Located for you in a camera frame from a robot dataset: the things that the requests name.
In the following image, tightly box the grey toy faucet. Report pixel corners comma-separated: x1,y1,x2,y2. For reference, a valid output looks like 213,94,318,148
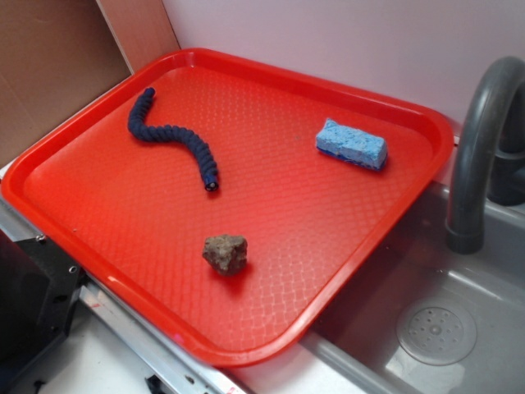
445,56,524,254

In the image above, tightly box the brown rock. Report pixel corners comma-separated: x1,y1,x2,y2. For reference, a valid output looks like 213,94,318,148
202,234,248,277

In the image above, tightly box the blue sponge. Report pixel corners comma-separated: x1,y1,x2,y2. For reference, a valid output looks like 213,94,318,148
315,118,388,171

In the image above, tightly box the red plastic tray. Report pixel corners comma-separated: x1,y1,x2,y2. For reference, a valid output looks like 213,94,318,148
2,49,454,367

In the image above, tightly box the brown cardboard panel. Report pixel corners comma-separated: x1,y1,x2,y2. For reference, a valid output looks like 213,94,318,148
1,1,180,166

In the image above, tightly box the round sink drain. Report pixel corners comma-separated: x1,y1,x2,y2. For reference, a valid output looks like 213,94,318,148
395,297,477,366

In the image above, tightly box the dark blue braided rope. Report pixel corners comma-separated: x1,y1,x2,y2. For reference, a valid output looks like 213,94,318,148
127,86,221,193

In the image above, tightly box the black metal bracket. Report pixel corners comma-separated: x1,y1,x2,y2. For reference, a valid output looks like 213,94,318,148
1,233,83,364

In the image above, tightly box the grey plastic sink basin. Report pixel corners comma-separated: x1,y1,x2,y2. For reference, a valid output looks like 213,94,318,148
303,185,524,393

